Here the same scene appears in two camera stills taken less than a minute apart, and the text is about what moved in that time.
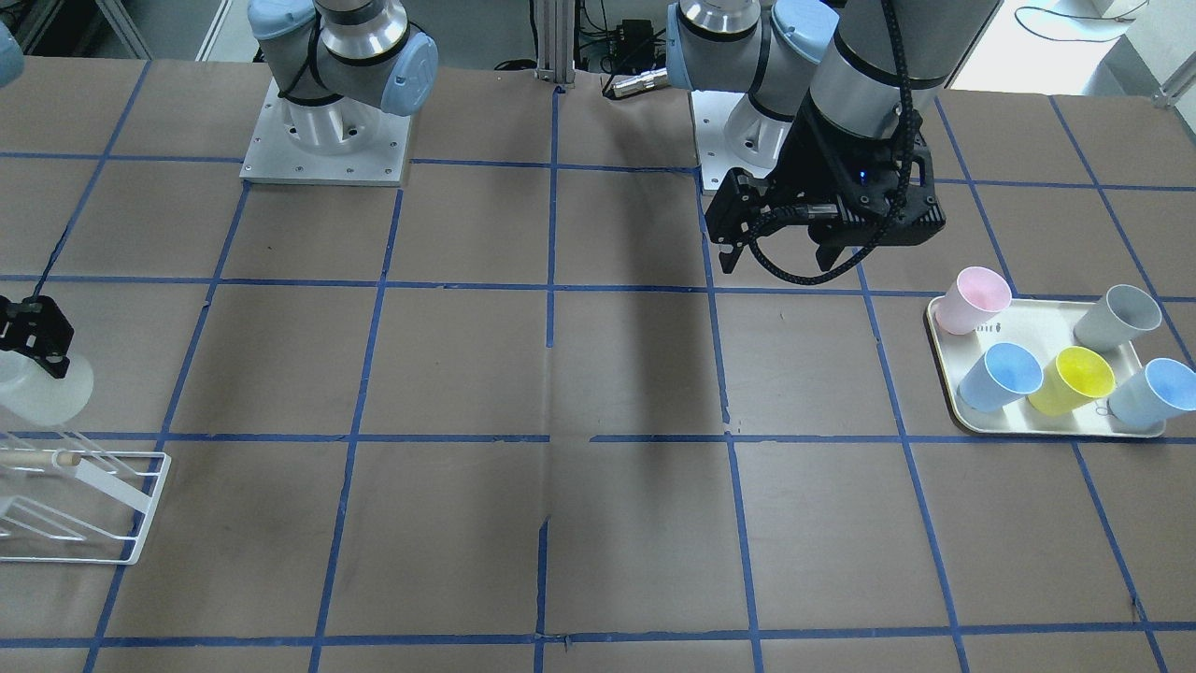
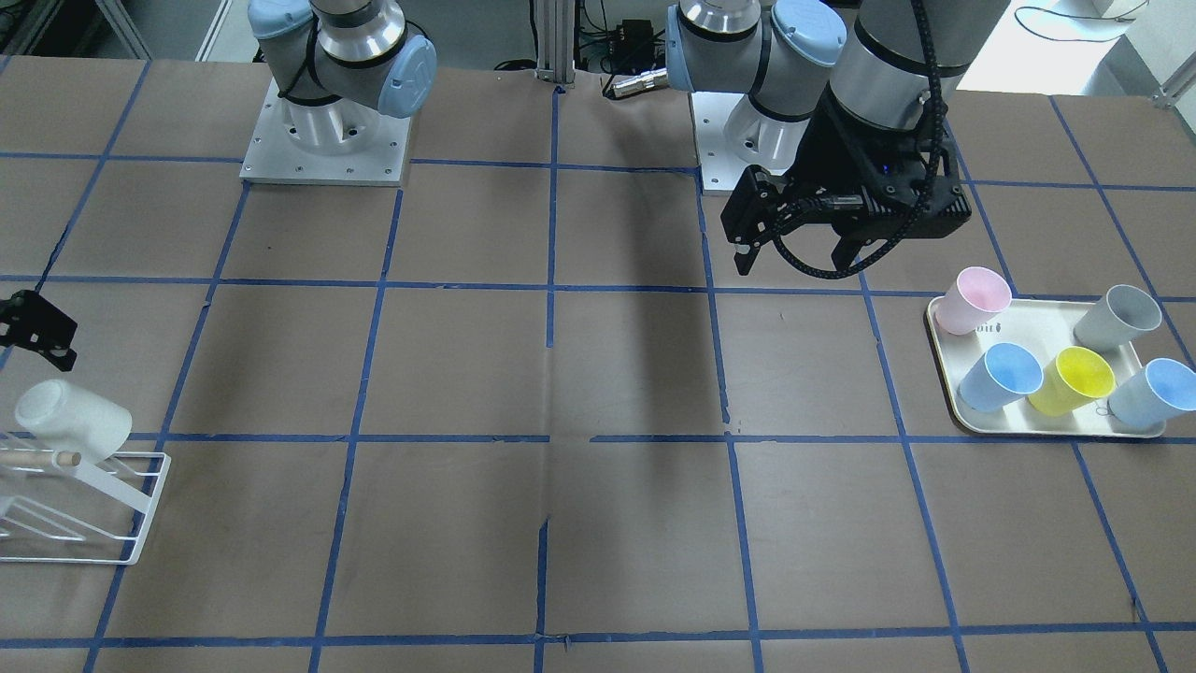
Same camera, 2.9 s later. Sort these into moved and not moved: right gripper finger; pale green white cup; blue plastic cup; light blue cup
Moved: pale green white cup
Not moved: light blue cup; blue plastic cup; right gripper finger
